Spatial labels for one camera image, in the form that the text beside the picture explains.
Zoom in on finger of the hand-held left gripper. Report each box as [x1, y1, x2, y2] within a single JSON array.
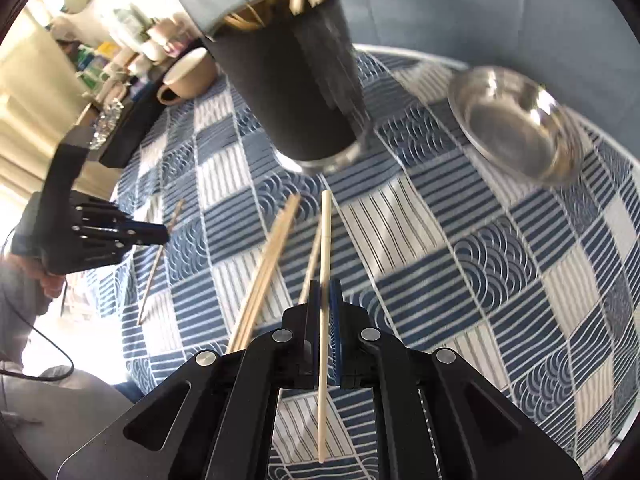
[[72, 227, 168, 263], [72, 199, 170, 236]]

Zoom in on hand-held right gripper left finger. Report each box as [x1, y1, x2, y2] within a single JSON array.
[[56, 280, 321, 480]]

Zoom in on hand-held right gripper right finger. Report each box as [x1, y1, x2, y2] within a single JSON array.
[[327, 280, 586, 480]]

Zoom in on pale bamboo chopstick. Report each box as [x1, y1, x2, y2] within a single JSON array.
[[137, 200, 185, 325], [318, 190, 332, 463]]

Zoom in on group of wooden chopsticks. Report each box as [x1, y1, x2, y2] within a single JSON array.
[[225, 0, 331, 356]]

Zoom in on black cylindrical utensil holder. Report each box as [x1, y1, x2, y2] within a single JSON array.
[[202, 0, 376, 176]]

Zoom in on person's left forearm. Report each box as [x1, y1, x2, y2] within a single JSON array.
[[0, 254, 47, 363]]

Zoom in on person's left hand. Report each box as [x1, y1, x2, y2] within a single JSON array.
[[31, 255, 68, 316]]

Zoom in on black side shelf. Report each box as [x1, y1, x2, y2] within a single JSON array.
[[75, 80, 168, 170]]

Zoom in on cream curtain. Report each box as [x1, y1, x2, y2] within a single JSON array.
[[0, 10, 126, 196]]

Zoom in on blue white patterned tablecloth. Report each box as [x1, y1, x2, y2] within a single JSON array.
[[82, 45, 640, 480]]

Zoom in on beige ceramic mug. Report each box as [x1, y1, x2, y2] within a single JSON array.
[[156, 47, 221, 106]]

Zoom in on green packets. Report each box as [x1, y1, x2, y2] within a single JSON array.
[[75, 45, 108, 93]]

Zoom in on person's grey trouser leg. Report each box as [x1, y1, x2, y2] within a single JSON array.
[[0, 362, 147, 461]]

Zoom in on stainless steel dish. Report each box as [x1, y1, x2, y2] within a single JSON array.
[[447, 65, 586, 188]]

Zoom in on blue-grey backdrop cloth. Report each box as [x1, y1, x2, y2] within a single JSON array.
[[145, 0, 640, 93]]

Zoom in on black cable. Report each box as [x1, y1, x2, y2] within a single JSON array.
[[0, 227, 76, 382]]

